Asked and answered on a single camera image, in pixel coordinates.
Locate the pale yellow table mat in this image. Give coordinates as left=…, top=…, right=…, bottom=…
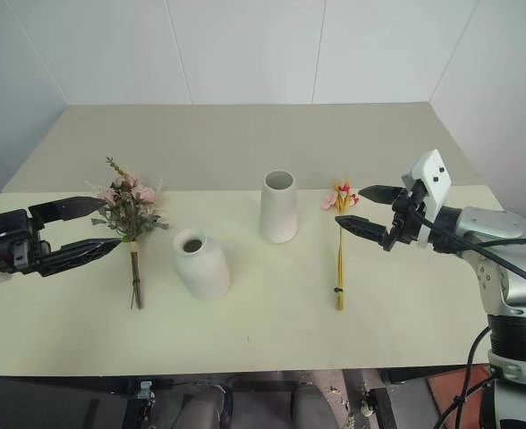
left=0, top=185, right=506, bottom=377

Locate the tall white cone vase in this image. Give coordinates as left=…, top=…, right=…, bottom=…
left=259, top=169, right=300, bottom=245

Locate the black table frame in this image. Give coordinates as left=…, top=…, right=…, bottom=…
left=0, top=368, right=429, bottom=429

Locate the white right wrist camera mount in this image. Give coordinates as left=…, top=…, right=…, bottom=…
left=400, top=149, right=453, bottom=249

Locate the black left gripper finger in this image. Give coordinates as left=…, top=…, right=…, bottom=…
left=27, top=196, right=108, bottom=225
left=33, top=239, right=124, bottom=278

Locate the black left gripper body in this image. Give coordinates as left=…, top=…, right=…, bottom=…
left=0, top=208, right=53, bottom=276

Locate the yellow stemmed flower bunch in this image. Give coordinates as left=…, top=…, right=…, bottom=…
left=320, top=175, right=361, bottom=312

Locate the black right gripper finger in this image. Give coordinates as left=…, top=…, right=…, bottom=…
left=334, top=214, right=397, bottom=253
left=358, top=184, right=408, bottom=206

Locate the round white bottle vase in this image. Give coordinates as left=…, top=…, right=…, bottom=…
left=172, top=228, right=232, bottom=304

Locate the red floor mat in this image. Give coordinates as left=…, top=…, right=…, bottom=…
left=426, top=364, right=492, bottom=419

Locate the silver table clamp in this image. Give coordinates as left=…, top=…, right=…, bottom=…
left=135, top=379, right=156, bottom=403

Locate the pink flower bouquet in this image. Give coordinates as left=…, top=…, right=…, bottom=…
left=85, top=156, right=171, bottom=311

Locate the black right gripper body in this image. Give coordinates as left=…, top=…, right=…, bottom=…
left=386, top=180, right=428, bottom=246

